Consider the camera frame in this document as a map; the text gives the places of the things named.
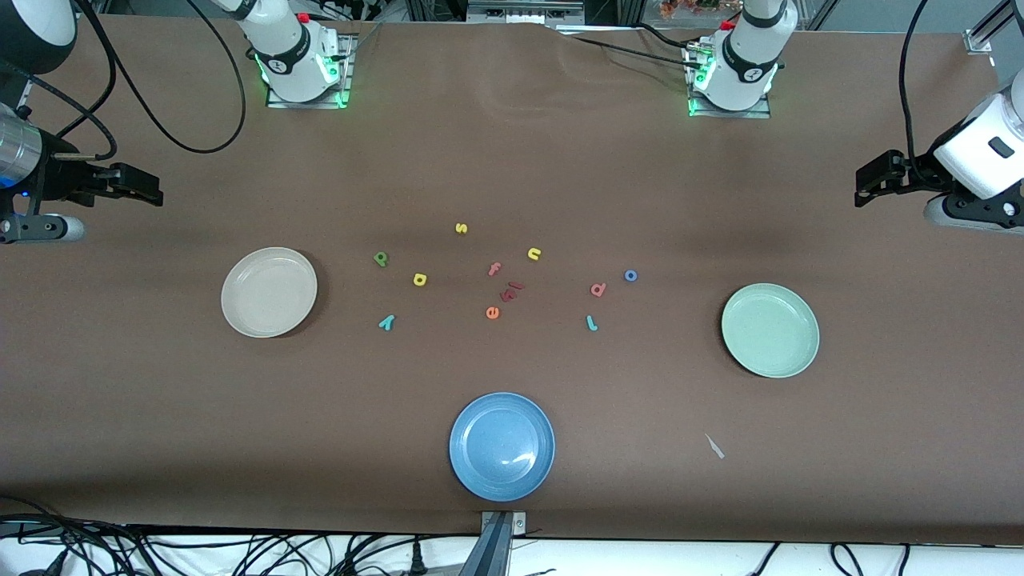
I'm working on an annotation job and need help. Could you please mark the beige round plate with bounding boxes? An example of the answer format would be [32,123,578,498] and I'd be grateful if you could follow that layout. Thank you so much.
[221,246,318,338]

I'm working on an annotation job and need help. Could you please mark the pale green round plate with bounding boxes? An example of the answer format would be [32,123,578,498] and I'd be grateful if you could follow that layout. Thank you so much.
[721,282,821,378]

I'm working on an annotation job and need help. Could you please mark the orange artificial flowers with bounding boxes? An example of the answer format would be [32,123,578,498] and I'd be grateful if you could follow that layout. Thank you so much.
[660,0,741,21]

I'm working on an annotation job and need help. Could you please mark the brown table cover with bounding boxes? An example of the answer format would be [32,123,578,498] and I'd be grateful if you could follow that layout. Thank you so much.
[0,14,1024,546]

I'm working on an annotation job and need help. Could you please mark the grey metal box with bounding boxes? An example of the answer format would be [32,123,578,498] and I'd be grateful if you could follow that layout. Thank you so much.
[468,0,585,25]

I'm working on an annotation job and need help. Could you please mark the blue round plate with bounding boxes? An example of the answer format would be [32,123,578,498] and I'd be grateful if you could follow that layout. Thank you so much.
[449,391,556,503]

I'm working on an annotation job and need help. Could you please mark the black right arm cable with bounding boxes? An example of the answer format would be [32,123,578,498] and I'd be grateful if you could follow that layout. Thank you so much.
[28,0,247,162]

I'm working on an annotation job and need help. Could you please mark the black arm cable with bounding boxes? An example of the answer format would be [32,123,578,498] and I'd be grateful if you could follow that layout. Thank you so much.
[28,0,247,162]
[900,0,941,191]

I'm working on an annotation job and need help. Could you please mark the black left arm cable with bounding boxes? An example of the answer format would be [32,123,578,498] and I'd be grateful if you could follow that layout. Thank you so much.
[900,0,941,191]

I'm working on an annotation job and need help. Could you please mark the aluminium frame profile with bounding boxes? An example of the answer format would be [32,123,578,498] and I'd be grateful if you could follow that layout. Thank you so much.
[964,0,1024,57]

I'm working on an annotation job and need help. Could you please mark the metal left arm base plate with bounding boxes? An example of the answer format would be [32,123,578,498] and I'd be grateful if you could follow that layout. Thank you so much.
[686,44,773,119]

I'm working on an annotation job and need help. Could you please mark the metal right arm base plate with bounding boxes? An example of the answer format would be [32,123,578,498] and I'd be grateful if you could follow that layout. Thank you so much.
[266,36,353,109]

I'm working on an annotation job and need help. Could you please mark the black table cable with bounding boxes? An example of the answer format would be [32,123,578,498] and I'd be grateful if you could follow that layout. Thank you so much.
[570,34,698,65]
[632,22,703,50]

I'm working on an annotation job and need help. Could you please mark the black floor cable tangle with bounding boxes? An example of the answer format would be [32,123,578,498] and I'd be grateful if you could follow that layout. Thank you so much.
[0,496,481,576]

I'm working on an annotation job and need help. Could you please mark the grey metal camera bracket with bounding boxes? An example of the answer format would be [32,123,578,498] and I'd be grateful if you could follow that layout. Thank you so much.
[480,510,527,576]

